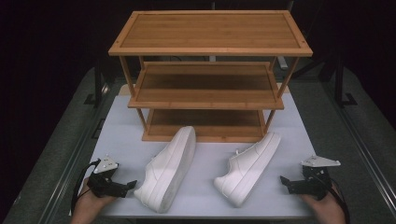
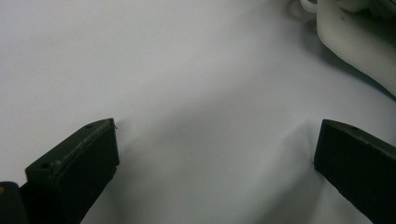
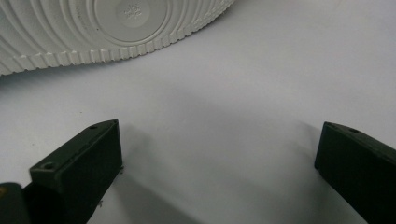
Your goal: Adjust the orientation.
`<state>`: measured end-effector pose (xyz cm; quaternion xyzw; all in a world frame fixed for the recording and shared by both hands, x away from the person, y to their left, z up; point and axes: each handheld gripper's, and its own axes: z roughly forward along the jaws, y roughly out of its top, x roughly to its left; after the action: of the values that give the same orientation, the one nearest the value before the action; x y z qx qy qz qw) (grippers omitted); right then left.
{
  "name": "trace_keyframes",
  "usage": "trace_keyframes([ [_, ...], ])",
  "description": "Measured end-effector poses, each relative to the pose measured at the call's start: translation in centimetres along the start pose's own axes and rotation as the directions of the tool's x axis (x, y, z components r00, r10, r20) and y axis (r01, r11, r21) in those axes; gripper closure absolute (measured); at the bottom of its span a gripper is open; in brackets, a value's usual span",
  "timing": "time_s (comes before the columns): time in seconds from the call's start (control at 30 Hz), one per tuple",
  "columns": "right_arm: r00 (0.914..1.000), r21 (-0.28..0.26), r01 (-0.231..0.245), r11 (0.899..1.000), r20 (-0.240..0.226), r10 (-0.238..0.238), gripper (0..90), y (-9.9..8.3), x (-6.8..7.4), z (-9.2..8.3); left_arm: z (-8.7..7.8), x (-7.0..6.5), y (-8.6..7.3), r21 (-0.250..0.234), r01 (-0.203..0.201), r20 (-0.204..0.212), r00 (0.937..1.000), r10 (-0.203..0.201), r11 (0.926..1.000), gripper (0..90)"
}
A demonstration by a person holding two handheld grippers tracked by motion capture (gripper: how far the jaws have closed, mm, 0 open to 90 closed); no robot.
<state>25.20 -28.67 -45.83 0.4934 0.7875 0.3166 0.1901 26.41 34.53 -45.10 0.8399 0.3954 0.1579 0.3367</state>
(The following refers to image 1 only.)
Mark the three-tier bamboo shoe rack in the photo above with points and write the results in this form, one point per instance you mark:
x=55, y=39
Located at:
x=211, y=31

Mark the white table mat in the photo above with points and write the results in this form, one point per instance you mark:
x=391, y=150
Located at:
x=202, y=155

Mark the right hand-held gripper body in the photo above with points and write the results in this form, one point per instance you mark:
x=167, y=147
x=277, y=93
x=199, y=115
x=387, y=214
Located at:
x=313, y=185

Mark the metal frame rail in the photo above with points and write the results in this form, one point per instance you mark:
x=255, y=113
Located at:
x=67, y=165
x=361, y=146

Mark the black metal stand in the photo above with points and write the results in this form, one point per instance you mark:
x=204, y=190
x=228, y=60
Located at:
x=341, y=84
x=98, y=84

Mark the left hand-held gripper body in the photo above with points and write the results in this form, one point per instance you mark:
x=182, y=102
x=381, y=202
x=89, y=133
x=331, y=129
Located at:
x=107, y=186

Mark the white sneaker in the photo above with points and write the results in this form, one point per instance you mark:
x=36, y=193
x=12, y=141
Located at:
x=168, y=168
x=246, y=171

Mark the person's right hand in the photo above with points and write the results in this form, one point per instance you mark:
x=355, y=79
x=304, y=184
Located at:
x=328, y=208

